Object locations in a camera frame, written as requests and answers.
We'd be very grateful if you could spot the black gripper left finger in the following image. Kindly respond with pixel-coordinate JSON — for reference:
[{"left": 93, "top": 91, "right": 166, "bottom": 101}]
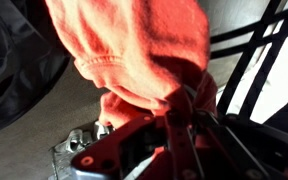
[{"left": 71, "top": 115, "right": 165, "bottom": 180}]

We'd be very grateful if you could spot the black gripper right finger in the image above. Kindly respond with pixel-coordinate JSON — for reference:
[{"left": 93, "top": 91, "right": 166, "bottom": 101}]
[{"left": 165, "top": 109, "right": 288, "bottom": 180}]

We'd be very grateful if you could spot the red cloth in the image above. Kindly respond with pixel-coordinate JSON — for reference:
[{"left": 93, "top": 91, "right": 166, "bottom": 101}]
[{"left": 45, "top": 0, "right": 217, "bottom": 128}]

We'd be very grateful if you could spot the black metal chair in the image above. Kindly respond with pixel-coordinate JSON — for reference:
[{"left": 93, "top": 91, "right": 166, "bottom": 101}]
[{"left": 211, "top": 0, "right": 288, "bottom": 133}]

